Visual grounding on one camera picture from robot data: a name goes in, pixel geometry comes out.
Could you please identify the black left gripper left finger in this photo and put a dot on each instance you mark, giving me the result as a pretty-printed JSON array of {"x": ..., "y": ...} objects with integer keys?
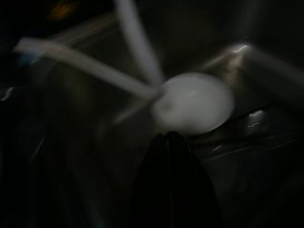
[{"x": 152, "y": 185}]

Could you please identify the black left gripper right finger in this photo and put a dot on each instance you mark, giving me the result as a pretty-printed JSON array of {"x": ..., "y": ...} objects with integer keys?
[{"x": 190, "y": 187}]

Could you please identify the steel kitchen sink basin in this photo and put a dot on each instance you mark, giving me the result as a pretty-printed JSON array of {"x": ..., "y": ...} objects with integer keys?
[{"x": 249, "y": 114}]

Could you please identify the round white bowl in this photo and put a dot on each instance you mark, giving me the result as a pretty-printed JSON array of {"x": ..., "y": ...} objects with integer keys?
[{"x": 193, "y": 103}]

